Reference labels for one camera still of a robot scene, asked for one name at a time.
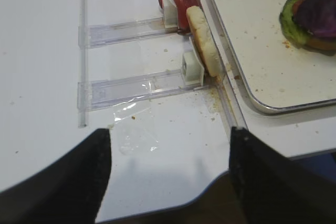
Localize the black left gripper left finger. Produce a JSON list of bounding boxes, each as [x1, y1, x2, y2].
[[1, 129, 111, 223]]

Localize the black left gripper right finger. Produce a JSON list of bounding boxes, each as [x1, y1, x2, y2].
[[229, 126, 335, 223]]

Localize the clear tape piece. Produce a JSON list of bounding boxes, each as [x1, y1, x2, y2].
[[111, 101, 159, 155]]

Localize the clear acrylic channel lower left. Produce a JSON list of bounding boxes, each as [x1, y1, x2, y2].
[[77, 69, 218, 112]]

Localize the clear acrylic channel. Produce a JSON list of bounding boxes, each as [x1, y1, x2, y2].
[[77, 69, 218, 112], [78, 17, 178, 49]]

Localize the metal tray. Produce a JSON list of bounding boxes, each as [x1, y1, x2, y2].
[[209, 0, 335, 114]]

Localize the white pusher block lower left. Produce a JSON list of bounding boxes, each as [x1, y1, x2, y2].
[[182, 51, 204, 86]]

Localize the white pusher block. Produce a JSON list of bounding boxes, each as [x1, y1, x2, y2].
[[182, 51, 204, 86], [162, 0, 178, 28]]

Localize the white bun bottom half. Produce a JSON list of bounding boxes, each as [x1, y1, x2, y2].
[[186, 6, 221, 77]]

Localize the clear acrylic channel upper left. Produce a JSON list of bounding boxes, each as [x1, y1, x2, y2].
[[78, 17, 178, 49]]

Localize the stacked burger fillings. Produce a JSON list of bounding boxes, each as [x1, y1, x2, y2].
[[279, 0, 335, 51]]

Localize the white pusher block upper left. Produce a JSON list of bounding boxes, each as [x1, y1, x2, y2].
[[162, 0, 178, 28]]

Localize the clear inner left rail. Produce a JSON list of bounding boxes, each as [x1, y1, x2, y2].
[[197, 0, 247, 132]]

